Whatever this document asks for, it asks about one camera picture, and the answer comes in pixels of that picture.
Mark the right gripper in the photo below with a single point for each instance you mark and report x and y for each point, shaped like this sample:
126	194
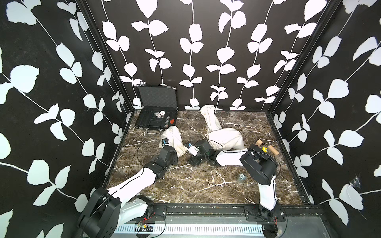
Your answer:
196	162

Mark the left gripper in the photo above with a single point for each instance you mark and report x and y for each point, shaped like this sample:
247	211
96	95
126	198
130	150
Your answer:
174	159

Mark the tall white cloth bag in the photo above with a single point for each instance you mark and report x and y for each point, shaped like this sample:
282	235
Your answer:
212	122

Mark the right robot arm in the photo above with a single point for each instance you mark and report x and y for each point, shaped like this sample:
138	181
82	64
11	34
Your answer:
262	168

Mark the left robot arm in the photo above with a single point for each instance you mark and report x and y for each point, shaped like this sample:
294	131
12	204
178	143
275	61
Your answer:
106	210

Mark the poker chips in slot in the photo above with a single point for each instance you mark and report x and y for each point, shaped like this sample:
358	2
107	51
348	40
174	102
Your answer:
167	122

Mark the poker chip stack roll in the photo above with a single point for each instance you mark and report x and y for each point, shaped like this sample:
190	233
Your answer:
241	178

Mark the white poker chips pile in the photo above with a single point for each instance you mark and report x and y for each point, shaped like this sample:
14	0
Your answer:
160	114

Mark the black poker chip case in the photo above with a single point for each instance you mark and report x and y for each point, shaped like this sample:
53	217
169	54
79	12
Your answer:
156	98

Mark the small wooden cube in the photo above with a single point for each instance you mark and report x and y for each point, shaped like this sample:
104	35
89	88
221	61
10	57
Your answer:
259	142

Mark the long wooden block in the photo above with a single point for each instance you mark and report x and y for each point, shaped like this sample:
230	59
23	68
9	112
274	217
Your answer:
273	150

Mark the white perforated strip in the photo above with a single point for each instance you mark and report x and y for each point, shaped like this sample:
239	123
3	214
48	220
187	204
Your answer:
193	229

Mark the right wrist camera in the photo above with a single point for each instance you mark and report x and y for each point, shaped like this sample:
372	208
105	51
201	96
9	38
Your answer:
192	148

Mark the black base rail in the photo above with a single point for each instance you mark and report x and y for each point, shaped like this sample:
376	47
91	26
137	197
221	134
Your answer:
250	212

